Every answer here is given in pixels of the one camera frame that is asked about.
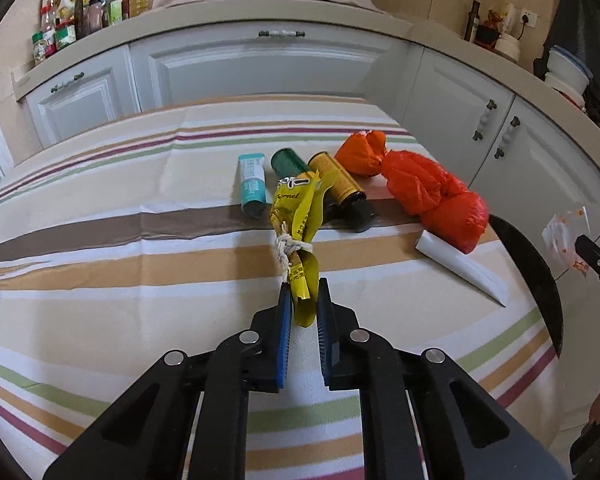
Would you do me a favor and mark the dark olive oil bottle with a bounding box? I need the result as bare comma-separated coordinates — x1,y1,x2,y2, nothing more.
463,0,481,44

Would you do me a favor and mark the white door handle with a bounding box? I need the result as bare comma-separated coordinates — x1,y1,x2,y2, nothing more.
493,115,521,160
472,99,498,142

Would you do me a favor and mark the teal and white tube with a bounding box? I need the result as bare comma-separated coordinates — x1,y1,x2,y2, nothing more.
237,154,271,219

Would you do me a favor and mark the white bag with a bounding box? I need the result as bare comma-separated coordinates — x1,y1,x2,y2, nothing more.
499,2,519,36

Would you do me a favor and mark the white bowl blue lid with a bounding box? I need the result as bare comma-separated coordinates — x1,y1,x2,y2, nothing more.
544,44,594,89

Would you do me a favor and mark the orange dotted white wrapper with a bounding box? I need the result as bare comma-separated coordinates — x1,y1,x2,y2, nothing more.
541,206,592,281

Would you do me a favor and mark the white lidded jar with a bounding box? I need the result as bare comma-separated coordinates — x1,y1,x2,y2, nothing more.
493,33,521,64

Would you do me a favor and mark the row of condiment bottles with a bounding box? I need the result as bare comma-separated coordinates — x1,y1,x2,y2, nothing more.
31,0,151,66

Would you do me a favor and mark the striped tablecloth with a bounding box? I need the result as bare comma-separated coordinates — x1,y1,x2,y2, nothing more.
0,94,561,480

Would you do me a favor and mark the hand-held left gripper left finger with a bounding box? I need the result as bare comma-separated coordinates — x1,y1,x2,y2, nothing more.
42,282,294,480

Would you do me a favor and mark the red figurine box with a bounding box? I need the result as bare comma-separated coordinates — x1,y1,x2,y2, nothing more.
475,10,501,49

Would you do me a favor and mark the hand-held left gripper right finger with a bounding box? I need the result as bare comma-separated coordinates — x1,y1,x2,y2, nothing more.
316,277,570,480

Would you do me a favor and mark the red knotted plastic bag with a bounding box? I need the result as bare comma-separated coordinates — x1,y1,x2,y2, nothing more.
379,149,491,256

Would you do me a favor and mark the black mesh cloth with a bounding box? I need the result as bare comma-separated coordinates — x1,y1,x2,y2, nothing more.
541,0,600,132

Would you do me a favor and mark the black-lined waste bin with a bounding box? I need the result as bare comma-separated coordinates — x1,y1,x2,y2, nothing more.
489,213,564,359

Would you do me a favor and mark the small drawer handle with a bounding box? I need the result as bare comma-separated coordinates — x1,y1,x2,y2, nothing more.
51,72,85,94

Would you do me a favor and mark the yellow label bottle black cap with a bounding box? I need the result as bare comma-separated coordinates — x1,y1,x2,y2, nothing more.
307,150,379,234

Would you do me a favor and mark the small orange plastic bag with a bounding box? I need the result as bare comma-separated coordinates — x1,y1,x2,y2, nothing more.
334,130,389,178

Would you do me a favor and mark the yellow wrapper with string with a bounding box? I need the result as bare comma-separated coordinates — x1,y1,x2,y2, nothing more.
269,170,327,329

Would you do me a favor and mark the white folded paper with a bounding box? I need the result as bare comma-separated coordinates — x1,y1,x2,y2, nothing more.
414,230,509,308

